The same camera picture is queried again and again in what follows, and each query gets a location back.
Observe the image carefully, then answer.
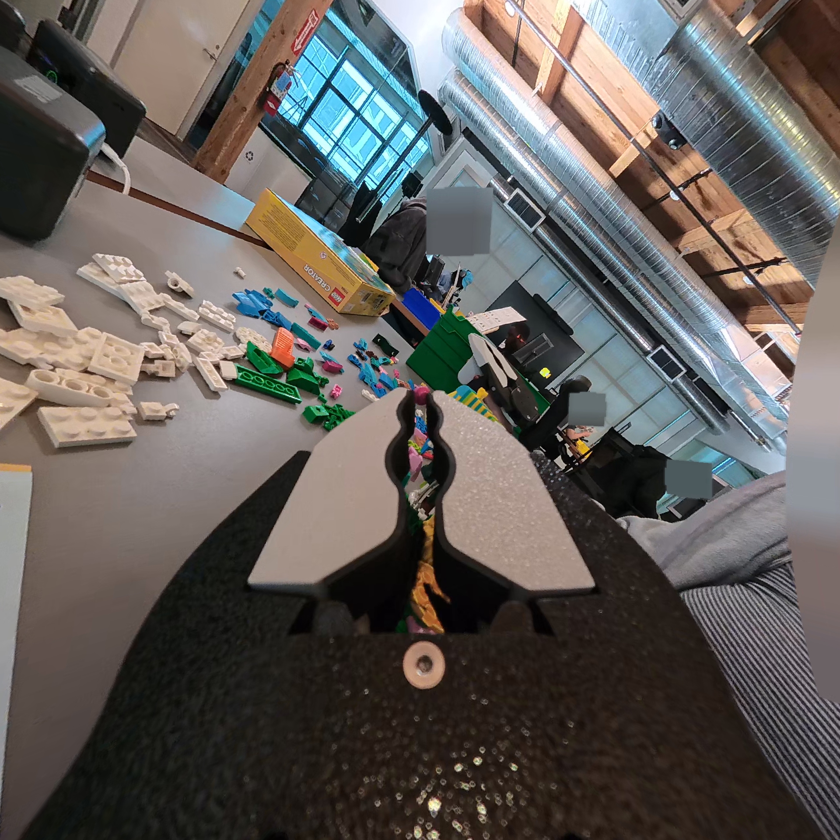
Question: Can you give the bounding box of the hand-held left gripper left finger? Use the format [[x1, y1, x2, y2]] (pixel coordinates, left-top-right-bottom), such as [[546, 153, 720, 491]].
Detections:
[[248, 387, 424, 622]]

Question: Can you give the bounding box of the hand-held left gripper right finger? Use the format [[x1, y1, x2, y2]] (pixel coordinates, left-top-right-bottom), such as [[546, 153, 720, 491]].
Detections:
[[430, 390, 597, 622]]

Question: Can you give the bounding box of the person's right forearm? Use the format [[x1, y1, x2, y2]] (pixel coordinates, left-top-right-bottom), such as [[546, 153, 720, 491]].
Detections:
[[617, 469, 791, 592]]

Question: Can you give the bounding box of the grey desk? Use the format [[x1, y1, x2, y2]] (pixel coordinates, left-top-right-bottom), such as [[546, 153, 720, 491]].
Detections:
[[0, 177, 427, 840], [88, 134, 270, 247]]

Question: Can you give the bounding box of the white dotted sheet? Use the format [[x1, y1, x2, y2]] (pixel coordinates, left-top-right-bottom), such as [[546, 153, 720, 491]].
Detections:
[[466, 305, 529, 333]]

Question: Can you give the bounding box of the green plastic bin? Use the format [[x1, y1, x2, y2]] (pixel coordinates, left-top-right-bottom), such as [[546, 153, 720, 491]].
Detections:
[[407, 308, 552, 434]]

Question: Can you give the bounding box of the blue plastic bin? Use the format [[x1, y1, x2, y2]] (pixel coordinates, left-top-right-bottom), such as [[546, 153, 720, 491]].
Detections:
[[402, 289, 444, 329]]

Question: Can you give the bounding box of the heap of mixed colourful bricks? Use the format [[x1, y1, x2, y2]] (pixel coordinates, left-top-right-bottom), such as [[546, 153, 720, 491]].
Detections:
[[400, 385, 506, 634]]

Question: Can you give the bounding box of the group of green bricks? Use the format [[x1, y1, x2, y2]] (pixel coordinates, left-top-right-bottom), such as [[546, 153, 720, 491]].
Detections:
[[235, 341, 358, 433]]

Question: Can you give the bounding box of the white vent grille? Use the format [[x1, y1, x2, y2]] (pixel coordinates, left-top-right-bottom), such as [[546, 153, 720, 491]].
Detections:
[[646, 346, 686, 382], [505, 189, 547, 232]]

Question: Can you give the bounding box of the scatter of pink bricks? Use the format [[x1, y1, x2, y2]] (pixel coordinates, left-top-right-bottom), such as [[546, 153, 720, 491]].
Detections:
[[294, 314, 345, 401]]

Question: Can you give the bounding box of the yellow toy brick box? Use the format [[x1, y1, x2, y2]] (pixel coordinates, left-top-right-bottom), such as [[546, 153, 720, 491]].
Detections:
[[244, 189, 396, 317]]

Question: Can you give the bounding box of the scatter of blue bricks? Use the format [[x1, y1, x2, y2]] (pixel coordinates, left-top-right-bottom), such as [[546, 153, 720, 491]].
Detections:
[[231, 287, 403, 403]]

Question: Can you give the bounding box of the metal ceiling pipe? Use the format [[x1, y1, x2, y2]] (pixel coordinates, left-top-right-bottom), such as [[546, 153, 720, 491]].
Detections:
[[502, 0, 815, 309]]

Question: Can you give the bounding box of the black floor lamp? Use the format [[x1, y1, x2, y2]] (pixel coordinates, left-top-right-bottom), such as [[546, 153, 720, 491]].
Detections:
[[357, 91, 454, 221]]

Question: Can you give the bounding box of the pile of white bricks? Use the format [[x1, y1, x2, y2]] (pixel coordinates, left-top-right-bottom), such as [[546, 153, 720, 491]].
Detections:
[[0, 252, 271, 450]]

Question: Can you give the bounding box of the large framed window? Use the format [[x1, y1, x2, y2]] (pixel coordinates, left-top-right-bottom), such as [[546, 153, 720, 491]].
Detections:
[[259, 0, 434, 198]]

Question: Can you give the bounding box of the white recycling bin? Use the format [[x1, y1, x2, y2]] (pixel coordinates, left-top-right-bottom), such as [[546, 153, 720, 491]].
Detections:
[[223, 125, 312, 204]]

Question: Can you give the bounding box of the person's striped shirt torso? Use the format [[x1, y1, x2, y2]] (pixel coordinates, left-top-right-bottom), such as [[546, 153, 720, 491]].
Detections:
[[679, 564, 840, 840]]

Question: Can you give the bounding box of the red fire extinguisher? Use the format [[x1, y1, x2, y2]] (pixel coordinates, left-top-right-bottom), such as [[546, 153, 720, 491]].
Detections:
[[264, 60, 295, 118]]

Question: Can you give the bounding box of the wooden pillar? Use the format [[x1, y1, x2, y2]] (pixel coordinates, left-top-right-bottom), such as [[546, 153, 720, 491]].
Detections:
[[193, 0, 336, 185]]

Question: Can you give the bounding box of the beige door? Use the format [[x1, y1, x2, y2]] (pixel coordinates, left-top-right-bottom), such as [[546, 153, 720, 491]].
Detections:
[[112, 0, 263, 139]]

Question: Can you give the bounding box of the black box-shaped device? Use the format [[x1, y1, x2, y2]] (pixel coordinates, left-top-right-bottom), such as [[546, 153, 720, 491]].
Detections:
[[0, 46, 106, 240], [29, 18, 147, 158]]

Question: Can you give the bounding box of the black wall screen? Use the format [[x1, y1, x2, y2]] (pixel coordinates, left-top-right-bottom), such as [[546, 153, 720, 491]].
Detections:
[[502, 282, 580, 370]]

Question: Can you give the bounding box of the long silver air duct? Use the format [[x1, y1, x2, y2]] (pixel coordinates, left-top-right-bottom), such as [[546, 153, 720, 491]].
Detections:
[[438, 69, 732, 434], [441, 8, 788, 421]]

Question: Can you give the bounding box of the wide silver air duct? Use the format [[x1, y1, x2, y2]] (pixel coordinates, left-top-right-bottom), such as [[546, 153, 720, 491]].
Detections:
[[577, 0, 840, 290]]

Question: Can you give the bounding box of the white cable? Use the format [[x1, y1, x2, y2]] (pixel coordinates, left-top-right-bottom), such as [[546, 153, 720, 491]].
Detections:
[[98, 143, 132, 194]]

